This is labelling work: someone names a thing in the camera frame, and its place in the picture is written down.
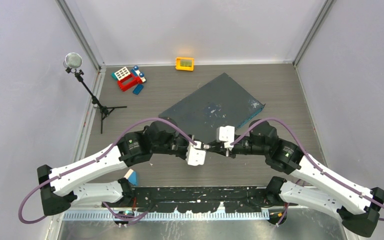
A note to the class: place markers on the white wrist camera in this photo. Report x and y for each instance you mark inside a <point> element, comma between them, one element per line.
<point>196,154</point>
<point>226,136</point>

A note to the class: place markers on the white window toy brick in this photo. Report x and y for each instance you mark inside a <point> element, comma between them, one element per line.
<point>121,74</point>

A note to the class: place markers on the blue white toy brick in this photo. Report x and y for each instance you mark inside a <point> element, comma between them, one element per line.
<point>137,73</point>

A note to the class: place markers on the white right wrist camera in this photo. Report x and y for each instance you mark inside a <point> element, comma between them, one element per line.
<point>226,136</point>

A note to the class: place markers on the blue white wedge block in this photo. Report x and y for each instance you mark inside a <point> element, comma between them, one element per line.
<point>131,176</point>

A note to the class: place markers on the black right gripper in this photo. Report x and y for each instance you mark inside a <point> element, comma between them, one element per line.
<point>218,147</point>

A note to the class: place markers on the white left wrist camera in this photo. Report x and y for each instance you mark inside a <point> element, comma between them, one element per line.
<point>196,154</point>

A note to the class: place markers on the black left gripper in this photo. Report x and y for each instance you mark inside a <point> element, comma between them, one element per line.
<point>187,143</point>

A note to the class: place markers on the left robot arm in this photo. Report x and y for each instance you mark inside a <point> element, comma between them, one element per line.
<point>65,186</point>

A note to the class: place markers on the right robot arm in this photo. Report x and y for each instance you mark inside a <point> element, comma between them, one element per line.
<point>357,207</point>

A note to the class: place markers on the red toy brick frame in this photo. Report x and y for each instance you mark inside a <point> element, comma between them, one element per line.
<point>128,82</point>

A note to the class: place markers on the dark grey network switch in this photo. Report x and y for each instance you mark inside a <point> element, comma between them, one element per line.
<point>220,102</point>

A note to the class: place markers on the small blue toy brick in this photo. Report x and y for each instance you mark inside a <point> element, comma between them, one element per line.
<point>137,90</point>

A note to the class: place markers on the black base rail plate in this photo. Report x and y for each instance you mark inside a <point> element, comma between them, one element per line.
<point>234,199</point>

